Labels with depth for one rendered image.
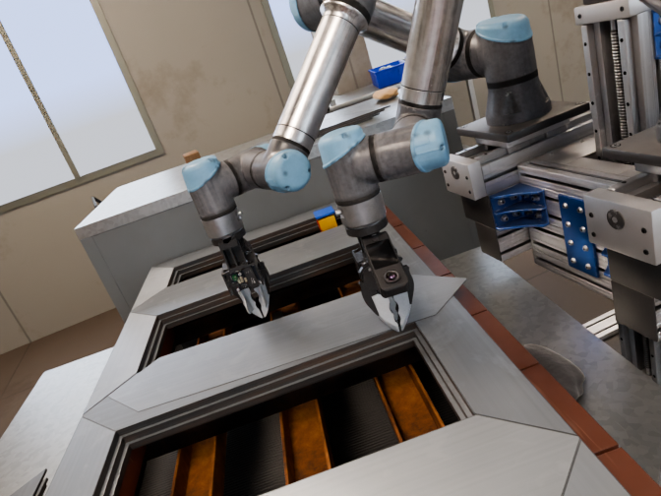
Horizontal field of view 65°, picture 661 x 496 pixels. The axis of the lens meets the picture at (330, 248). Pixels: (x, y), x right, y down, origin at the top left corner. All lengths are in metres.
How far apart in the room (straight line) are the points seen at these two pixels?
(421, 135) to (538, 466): 0.46
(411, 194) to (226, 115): 2.42
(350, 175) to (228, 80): 3.27
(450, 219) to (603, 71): 0.86
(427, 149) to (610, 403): 0.52
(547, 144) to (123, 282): 1.37
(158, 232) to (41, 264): 2.55
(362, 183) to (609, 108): 0.62
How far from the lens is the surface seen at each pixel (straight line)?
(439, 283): 1.05
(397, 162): 0.79
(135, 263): 1.86
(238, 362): 1.03
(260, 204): 1.76
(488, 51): 1.32
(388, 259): 0.82
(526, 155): 1.33
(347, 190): 0.81
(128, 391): 1.13
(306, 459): 1.03
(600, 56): 1.23
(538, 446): 0.70
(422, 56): 0.89
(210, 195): 1.02
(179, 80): 4.01
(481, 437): 0.71
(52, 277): 4.32
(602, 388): 1.03
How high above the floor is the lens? 1.35
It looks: 21 degrees down
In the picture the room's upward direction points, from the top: 19 degrees counter-clockwise
